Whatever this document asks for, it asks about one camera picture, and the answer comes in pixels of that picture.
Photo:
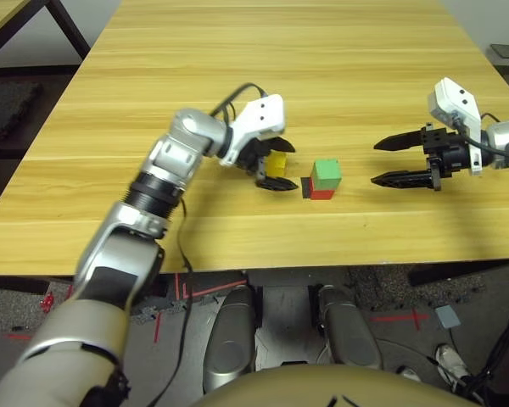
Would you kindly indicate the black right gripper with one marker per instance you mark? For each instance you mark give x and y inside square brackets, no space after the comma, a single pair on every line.
[447,154]

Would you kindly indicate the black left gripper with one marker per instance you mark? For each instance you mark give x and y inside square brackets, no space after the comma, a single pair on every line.
[252,157]

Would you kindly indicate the yellow block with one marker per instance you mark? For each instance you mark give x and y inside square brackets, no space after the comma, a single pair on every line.
[276,165]

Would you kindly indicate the green block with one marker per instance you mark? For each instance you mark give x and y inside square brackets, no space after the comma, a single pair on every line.
[326,171]

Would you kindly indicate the red block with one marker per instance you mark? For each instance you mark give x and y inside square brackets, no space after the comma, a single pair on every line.
[322,195]

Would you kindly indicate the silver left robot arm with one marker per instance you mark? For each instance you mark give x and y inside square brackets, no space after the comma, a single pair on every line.
[161,169]

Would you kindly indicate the red angled floor tape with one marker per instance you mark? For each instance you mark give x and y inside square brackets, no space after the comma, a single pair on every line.
[212,290]

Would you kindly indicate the grey left robot leg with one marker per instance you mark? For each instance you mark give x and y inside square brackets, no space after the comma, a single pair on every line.
[231,339]

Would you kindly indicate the grey robot leg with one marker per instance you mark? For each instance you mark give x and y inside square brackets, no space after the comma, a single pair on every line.
[348,335]
[231,339]

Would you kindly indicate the grey right robot leg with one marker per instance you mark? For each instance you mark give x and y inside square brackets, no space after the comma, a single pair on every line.
[348,335]

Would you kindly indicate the short red floor tape strip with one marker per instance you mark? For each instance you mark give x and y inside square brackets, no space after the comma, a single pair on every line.
[157,328]

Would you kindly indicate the white shoe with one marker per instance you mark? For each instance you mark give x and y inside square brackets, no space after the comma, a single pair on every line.
[449,360]

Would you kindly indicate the beige robot torso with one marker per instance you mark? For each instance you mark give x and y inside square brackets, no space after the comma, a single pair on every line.
[305,388]

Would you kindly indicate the small red floor object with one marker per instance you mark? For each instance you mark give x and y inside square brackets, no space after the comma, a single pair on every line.
[47,302]

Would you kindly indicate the black rubber floor mat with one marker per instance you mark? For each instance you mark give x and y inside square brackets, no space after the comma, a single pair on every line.
[4,106]

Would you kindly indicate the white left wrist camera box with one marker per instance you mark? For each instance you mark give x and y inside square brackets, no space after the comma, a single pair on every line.
[261,116]

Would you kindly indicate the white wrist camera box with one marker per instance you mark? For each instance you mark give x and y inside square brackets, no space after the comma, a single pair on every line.
[454,99]
[261,116]

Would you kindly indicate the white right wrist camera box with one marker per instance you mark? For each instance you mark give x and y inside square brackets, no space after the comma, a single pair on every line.
[454,99]

